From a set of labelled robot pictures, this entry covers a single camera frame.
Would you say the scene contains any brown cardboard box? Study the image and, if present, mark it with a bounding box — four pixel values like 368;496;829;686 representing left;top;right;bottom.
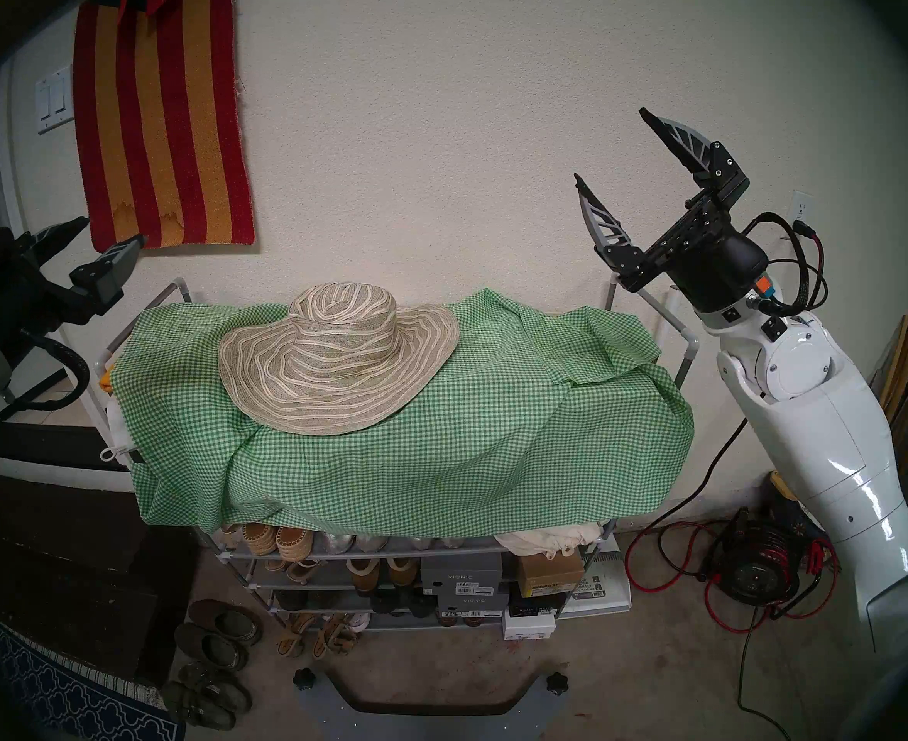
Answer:
516;550;584;597

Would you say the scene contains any cream fabric bag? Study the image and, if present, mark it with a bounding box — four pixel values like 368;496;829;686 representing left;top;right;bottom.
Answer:
494;522;605;559

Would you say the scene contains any striped straw sun hat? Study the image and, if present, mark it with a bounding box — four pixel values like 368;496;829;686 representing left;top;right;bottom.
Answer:
218;282;461;437

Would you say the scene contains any tan espadrille shoe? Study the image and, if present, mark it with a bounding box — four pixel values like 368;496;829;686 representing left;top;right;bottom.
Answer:
275;525;316;561
239;522;279;557

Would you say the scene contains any thick black left gripper cable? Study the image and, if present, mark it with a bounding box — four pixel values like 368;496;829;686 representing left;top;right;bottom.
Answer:
0;330;90;424

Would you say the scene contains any red loose floor cable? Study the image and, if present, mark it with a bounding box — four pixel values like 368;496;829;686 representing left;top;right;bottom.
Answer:
625;519;839;634

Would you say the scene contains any white bag with loop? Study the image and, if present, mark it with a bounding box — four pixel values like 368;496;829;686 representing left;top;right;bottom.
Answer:
99;396;142;464

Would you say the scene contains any tan strappy sandal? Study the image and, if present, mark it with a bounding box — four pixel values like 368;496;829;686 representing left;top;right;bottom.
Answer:
313;612;362;659
276;612;317;659

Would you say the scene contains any large grey shoe box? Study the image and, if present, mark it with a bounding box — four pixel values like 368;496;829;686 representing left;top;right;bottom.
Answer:
421;553;503;594

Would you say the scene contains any red yellow striped wall flag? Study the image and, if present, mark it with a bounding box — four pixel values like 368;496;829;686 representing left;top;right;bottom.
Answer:
73;0;256;255

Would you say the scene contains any dark brown slipper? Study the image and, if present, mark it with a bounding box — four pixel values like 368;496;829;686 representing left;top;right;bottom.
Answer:
188;599;263;646
174;622;250;671

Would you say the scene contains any flat white box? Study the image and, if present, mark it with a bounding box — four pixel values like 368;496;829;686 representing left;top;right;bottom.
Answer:
562;535;632;618

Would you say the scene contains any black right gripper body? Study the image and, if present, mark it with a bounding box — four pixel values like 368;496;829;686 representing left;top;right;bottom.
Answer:
637;194;769;314

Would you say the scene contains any green checked cloth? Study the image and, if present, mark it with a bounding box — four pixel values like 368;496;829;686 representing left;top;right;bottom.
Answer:
110;288;695;540

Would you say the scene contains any small white box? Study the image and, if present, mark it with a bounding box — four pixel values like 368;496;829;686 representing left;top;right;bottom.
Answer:
502;612;557;641

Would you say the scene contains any grey metal shoe rack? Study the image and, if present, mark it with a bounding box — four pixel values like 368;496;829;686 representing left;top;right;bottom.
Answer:
87;272;702;634

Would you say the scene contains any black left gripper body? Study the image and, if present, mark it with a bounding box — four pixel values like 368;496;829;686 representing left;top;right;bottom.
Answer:
0;228;103;362

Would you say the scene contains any olive strap sandal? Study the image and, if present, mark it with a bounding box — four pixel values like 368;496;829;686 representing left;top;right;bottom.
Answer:
162;682;237;731
178;662;254;713

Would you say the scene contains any black shoe box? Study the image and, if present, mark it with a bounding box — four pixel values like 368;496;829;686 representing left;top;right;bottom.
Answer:
506;589;566;618

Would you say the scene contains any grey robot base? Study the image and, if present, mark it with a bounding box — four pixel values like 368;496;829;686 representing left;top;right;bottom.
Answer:
296;666;574;741

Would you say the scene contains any black red cable reel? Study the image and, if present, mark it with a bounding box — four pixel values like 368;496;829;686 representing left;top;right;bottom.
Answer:
712;508;810;609

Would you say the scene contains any blue patterned rug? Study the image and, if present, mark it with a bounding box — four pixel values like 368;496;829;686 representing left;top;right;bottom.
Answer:
0;608;184;741

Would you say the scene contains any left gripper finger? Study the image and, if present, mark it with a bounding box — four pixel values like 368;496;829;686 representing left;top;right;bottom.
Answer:
20;216;90;264
70;235;147;314

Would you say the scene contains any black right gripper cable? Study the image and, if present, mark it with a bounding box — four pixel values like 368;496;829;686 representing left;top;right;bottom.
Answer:
743;211;830;320

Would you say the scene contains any thin black floor cable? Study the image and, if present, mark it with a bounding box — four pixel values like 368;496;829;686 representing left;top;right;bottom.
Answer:
736;607;793;741

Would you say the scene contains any grey labelled shoe box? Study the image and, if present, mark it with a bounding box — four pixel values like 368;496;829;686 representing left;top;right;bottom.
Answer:
435;589;510;621

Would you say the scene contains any white light switch plate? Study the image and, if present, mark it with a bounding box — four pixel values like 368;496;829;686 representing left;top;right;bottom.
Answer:
35;66;75;135

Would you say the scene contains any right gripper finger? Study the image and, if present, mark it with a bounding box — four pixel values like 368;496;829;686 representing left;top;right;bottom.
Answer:
639;107;750;205
574;173;657;293

